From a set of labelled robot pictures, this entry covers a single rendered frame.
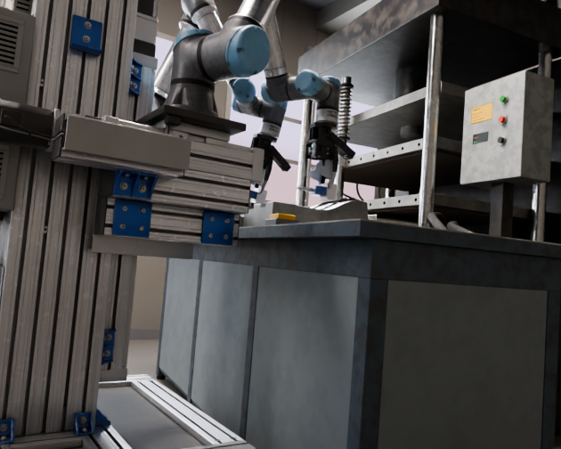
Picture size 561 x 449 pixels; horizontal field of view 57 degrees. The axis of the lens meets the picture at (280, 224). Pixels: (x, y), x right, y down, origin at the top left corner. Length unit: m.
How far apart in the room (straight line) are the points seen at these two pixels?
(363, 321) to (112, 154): 0.65
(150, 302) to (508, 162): 3.01
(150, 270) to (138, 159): 3.17
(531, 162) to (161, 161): 1.43
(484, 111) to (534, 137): 0.23
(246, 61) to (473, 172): 1.23
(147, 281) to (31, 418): 2.90
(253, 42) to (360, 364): 0.79
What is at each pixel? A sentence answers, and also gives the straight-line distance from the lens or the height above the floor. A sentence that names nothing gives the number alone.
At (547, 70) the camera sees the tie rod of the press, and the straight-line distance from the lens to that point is 2.90.
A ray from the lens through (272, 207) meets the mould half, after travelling 1.73.
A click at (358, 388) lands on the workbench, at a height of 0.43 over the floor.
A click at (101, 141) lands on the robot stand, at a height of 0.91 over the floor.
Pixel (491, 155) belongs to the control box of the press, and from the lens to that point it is 2.20.
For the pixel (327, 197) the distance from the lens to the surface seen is 1.68.
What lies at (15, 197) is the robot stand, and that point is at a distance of 1.41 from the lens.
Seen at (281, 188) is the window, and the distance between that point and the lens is 4.83.
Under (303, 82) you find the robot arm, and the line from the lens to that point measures 1.65.
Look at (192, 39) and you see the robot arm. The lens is 1.42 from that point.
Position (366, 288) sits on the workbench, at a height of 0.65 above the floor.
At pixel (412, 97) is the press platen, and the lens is 2.61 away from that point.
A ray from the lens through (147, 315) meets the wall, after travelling 4.31.
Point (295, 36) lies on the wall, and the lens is 5.26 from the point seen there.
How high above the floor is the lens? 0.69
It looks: 4 degrees up
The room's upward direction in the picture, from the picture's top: 5 degrees clockwise
